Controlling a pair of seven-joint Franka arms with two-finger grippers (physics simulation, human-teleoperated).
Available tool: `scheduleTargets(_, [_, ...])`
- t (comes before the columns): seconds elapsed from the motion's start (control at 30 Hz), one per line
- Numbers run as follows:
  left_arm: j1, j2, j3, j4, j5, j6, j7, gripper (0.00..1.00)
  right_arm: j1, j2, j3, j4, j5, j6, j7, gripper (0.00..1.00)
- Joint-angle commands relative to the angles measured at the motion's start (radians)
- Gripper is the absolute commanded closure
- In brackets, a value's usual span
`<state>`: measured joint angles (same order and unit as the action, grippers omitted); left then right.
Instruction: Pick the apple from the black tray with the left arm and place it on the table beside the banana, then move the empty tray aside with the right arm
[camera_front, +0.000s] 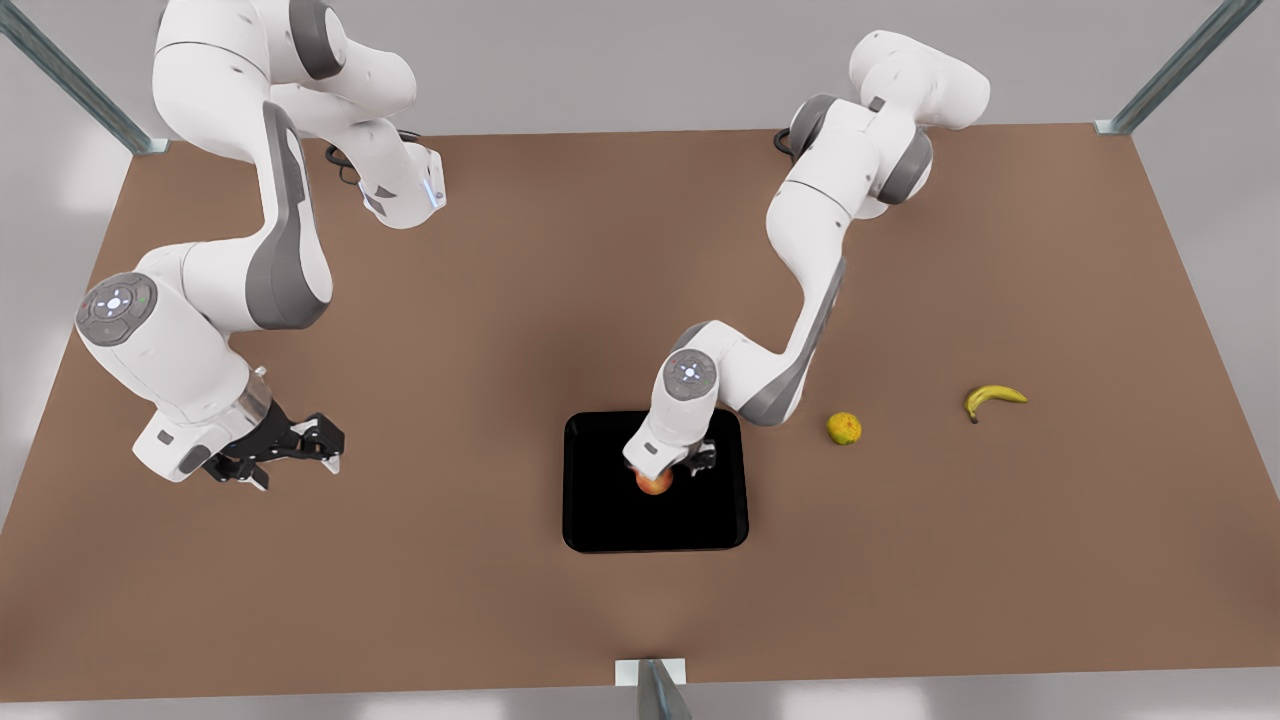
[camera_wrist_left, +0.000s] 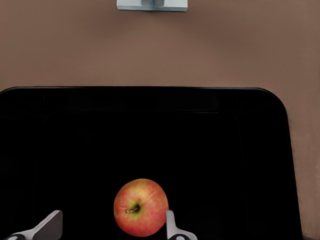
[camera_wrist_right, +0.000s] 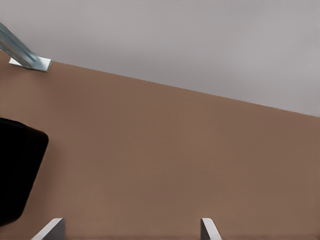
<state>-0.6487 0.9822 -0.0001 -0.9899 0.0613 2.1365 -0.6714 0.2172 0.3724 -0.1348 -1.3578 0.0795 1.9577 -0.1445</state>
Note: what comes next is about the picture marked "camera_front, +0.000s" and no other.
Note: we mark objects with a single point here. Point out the red apple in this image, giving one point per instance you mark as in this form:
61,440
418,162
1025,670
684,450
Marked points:
654,482

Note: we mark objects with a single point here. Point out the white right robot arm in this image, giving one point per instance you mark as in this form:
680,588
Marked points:
200,270

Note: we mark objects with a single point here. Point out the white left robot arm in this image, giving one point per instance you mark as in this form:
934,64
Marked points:
830,230

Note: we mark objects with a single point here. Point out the black square tray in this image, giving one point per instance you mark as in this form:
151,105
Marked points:
655,520

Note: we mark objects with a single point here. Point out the yellow-green orange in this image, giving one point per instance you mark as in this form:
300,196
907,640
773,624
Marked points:
844,428

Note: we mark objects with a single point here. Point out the yellow banana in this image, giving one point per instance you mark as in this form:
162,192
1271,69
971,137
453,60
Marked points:
990,397

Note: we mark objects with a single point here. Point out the silver frame post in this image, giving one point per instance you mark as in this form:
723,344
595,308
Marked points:
655,690
1175,70
75,80

